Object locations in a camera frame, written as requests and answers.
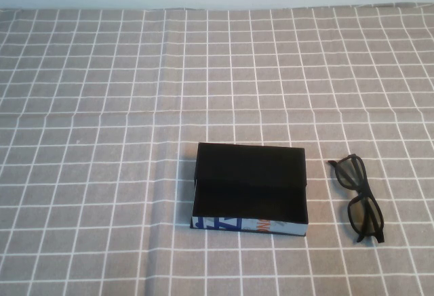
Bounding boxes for black framed glasses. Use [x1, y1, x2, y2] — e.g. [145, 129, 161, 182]
[327, 153, 387, 244]

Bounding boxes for black printed glasses case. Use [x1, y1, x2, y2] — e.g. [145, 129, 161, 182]
[191, 142, 310, 237]

